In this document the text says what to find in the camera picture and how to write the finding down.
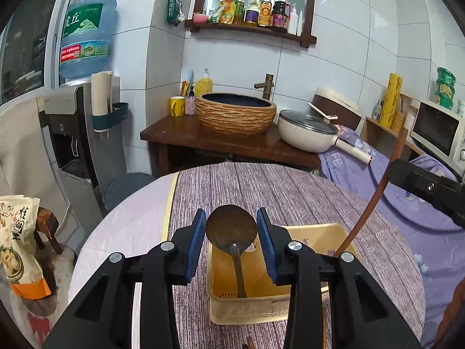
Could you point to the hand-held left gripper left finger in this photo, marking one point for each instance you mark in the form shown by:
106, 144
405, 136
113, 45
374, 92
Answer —
196, 247

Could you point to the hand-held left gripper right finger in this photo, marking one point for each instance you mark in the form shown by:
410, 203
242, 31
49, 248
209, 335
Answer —
265, 247

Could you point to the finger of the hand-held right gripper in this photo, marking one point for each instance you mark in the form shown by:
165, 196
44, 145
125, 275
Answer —
428, 187

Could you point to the dark wooden spoon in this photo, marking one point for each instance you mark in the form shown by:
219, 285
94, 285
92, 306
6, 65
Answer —
230, 225

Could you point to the cream perforated utensil basket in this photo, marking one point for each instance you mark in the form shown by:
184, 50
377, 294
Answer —
250, 309

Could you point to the long brown wooden utensil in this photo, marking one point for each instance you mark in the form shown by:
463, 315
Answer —
359, 225

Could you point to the brown wooden chopstick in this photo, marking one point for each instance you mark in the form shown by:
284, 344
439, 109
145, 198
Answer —
250, 342
323, 325

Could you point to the white microwave oven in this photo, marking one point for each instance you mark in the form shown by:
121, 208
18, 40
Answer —
436, 131

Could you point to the purple striped tablecloth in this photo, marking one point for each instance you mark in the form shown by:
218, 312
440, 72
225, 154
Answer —
290, 196

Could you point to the purple printed blanket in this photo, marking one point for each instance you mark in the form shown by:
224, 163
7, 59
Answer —
417, 247

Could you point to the light lilac tablecloth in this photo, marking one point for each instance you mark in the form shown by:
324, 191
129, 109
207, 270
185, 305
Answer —
134, 218

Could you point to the wooden shelf box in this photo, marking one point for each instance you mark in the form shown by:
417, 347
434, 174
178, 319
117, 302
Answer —
377, 134

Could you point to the glass jar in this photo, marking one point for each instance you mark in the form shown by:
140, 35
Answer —
405, 112

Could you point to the green instant noodle bowl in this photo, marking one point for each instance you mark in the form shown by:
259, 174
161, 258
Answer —
444, 101
447, 75
445, 89

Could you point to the grey-blue trash bin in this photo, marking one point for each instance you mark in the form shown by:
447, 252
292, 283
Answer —
127, 189

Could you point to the yellow roll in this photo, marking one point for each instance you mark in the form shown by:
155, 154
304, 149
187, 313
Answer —
391, 98

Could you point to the wooden washstand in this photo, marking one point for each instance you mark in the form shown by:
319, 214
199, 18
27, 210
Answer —
181, 138

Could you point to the cream pan with glass lid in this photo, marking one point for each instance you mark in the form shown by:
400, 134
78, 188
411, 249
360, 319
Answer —
308, 134

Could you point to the brown and white rice cooker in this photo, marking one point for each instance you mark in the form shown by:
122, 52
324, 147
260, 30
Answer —
338, 103

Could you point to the person's orange clothing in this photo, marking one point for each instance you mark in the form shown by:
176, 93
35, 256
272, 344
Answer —
454, 316

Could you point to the white rice paddle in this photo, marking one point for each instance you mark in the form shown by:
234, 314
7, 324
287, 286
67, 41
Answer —
321, 111

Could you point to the woven-pattern basin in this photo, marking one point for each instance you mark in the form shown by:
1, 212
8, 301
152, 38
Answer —
236, 116

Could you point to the pink floral bottle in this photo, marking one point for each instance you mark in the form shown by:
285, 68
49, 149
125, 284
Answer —
190, 106

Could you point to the yellow mug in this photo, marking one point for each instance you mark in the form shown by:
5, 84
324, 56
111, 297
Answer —
177, 106

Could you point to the dark wooden stool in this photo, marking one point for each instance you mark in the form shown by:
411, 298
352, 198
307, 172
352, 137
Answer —
47, 225

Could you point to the teal cup holder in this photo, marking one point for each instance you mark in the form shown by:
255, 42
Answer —
118, 114

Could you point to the grey water dispenser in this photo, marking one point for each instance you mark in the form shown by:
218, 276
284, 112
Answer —
72, 145

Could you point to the yellow soap dispenser bottle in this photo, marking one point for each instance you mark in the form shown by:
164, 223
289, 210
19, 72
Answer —
203, 86

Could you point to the bronze faucet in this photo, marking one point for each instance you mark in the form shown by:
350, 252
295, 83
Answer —
267, 85

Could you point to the blue toothbrush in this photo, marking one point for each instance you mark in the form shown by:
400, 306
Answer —
188, 81

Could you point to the patterned floor mat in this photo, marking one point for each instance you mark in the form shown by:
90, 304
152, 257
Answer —
40, 312

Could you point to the white paper cup tube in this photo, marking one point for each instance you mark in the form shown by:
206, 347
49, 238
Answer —
100, 98

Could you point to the printed snack bag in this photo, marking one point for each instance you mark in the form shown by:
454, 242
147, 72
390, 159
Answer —
18, 247

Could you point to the beige cloth cover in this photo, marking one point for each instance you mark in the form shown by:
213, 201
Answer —
25, 152

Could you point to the small white bottle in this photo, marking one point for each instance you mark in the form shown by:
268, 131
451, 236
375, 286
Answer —
299, 25

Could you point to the white squeeze bottle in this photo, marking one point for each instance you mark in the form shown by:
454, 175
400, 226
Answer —
292, 21

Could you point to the wooden framed mirror shelf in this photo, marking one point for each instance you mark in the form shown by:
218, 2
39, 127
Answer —
250, 29

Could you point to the dark soy sauce bottle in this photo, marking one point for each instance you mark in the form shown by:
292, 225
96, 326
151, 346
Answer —
279, 14

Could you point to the pink bowl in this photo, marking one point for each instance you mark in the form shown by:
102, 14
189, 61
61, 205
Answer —
199, 18

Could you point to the orange label sauce bottle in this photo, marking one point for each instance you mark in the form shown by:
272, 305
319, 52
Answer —
265, 13

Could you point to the purple label bottle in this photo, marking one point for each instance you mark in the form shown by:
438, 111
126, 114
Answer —
252, 12

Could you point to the yellow seasoning bag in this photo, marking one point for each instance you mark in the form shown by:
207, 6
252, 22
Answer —
219, 12

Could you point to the blue water jug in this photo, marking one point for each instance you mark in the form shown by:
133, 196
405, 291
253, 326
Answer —
87, 36

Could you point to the yellow oil bottle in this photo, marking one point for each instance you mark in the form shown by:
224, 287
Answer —
238, 11

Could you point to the green hanging packet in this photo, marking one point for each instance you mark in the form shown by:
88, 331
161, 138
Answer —
173, 7

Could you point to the glass sliding door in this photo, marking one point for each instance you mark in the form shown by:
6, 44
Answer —
32, 36

